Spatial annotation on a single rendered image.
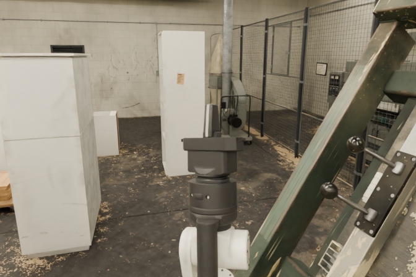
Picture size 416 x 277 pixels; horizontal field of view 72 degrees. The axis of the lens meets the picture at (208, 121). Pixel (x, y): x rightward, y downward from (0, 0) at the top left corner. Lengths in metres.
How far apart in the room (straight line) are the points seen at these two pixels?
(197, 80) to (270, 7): 5.71
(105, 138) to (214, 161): 4.87
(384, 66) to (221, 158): 0.66
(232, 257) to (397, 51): 0.78
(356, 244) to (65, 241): 2.58
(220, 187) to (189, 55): 3.57
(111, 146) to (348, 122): 4.75
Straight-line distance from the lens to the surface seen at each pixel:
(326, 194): 0.70
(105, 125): 5.28
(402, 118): 0.96
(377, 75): 1.00
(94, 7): 8.47
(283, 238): 0.94
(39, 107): 2.60
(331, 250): 0.83
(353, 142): 0.71
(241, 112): 5.82
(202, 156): 0.51
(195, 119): 4.12
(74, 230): 2.94
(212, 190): 0.50
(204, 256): 0.50
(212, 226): 0.49
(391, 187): 0.76
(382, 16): 1.05
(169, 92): 4.00
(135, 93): 8.40
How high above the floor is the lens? 1.73
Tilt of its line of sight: 13 degrees down
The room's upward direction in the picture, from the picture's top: straight up
